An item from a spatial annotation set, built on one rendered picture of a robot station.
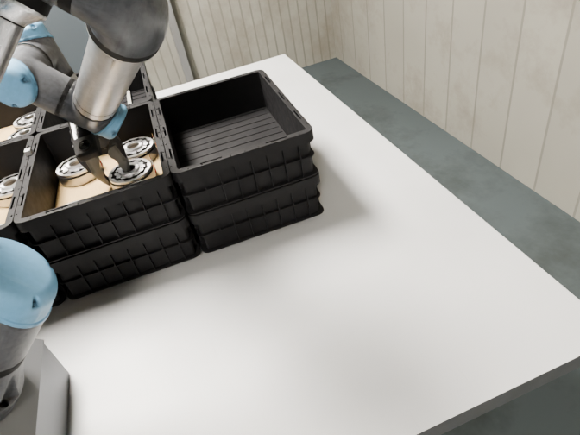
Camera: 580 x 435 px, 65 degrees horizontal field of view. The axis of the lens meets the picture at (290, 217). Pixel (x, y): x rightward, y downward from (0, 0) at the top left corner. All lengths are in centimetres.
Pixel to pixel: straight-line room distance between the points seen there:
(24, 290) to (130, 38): 33
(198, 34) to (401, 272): 283
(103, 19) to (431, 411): 68
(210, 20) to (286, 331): 289
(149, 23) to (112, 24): 4
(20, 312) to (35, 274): 6
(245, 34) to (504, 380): 313
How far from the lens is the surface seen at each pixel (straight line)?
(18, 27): 61
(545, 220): 220
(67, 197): 120
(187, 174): 92
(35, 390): 84
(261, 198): 99
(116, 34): 60
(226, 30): 356
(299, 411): 78
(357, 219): 106
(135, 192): 93
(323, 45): 384
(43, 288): 66
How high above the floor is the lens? 139
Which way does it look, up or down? 39 degrees down
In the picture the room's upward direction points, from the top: 12 degrees counter-clockwise
